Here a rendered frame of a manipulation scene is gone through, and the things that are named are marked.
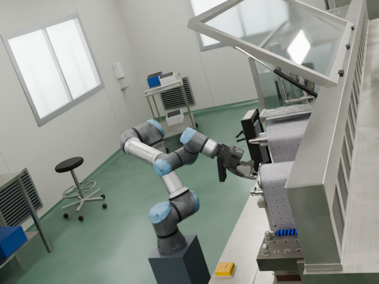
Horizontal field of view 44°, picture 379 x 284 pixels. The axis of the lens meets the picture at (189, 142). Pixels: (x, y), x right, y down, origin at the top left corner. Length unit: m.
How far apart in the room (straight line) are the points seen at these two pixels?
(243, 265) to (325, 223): 1.15
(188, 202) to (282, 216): 0.57
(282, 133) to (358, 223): 0.97
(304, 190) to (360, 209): 0.33
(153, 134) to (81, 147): 4.38
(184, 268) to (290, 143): 0.80
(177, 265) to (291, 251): 0.69
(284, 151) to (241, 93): 5.76
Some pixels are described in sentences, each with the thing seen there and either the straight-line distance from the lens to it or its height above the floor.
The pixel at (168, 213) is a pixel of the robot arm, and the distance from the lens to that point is 2.36.
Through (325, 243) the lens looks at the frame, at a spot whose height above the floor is 1.51.
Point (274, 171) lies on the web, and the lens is 1.98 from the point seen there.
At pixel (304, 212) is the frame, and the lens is 1.05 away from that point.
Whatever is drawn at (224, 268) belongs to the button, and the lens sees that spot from 2.15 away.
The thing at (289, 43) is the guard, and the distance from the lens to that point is 1.92.
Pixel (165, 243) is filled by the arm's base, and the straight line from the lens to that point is 2.42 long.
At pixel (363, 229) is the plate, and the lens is 1.24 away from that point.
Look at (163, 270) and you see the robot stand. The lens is 2.48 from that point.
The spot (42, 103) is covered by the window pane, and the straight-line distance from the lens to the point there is 6.35.
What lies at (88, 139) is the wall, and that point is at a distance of 6.88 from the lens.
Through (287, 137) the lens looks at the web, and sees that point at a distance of 2.15.
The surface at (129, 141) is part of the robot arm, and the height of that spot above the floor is 1.49.
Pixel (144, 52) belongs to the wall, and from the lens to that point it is 8.30.
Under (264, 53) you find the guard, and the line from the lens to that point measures 1.65.
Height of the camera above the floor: 2.10
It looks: 18 degrees down
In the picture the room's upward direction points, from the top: 18 degrees counter-clockwise
